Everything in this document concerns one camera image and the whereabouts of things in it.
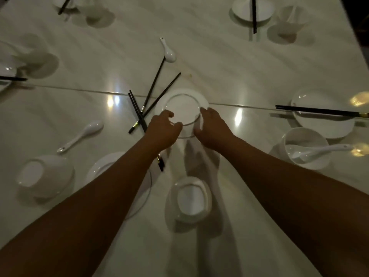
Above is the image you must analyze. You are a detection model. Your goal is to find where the person's left hand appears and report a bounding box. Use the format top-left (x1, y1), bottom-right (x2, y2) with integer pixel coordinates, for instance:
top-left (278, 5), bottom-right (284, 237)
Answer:
top-left (143, 110), bottom-right (184, 153)

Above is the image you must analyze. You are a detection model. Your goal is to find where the white ceramic bowl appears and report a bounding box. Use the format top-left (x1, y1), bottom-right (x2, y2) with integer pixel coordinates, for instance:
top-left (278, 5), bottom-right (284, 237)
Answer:
top-left (282, 127), bottom-right (331, 170)
top-left (277, 5), bottom-right (309, 36)
top-left (170, 176), bottom-right (213, 224)
top-left (16, 154), bottom-right (75, 199)
top-left (76, 0), bottom-right (107, 21)
top-left (13, 33), bottom-right (49, 73)

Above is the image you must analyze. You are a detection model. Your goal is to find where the person's right hand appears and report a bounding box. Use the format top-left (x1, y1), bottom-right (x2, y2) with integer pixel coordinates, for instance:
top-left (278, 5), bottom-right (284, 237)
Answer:
top-left (193, 107), bottom-right (237, 152)

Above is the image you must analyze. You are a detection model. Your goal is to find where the person's right forearm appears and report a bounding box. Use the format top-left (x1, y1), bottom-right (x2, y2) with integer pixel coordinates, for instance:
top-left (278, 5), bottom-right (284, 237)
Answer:
top-left (214, 135), bottom-right (369, 277)

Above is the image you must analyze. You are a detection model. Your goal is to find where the person's left forearm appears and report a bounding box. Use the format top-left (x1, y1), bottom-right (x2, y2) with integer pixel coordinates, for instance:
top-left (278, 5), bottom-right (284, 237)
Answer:
top-left (0, 136), bottom-right (171, 277)

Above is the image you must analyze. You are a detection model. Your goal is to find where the white ceramic spoon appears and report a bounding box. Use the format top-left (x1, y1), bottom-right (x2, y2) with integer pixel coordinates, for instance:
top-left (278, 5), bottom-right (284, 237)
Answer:
top-left (160, 37), bottom-right (176, 63)
top-left (57, 120), bottom-right (104, 154)
top-left (288, 6), bottom-right (301, 23)
top-left (291, 144), bottom-right (353, 159)

